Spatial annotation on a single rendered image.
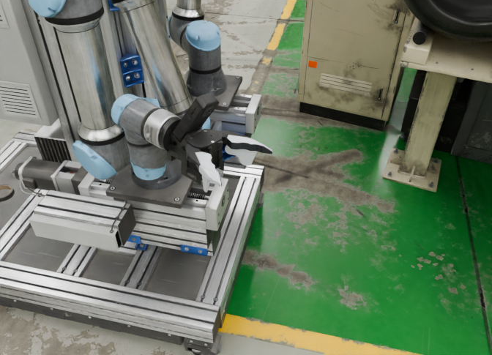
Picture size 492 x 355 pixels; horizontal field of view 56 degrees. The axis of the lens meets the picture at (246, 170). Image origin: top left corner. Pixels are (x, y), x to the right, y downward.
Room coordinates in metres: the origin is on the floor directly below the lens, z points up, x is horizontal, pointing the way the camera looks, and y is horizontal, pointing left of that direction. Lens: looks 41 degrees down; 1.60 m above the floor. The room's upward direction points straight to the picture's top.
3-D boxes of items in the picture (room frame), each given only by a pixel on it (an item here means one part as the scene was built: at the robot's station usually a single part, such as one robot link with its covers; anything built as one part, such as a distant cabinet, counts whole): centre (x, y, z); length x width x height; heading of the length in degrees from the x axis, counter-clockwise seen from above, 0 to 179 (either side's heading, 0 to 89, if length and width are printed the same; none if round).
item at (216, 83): (1.50, 0.15, 0.77); 0.15 x 0.15 x 0.10
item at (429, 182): (1.87, -0.89, 0.02); 0.27 x 0.27 x 0.04; 66
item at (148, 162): (0.84, 0.21, 0.94); 0.11 x 0.08 x 0.11; 141
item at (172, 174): (1.02, 0.26, 0.77); 0.15 x 0.15 x 0.10
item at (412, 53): (1.68, -0.67, 0.84); 0.36 x 0.09 x 0.06; 156
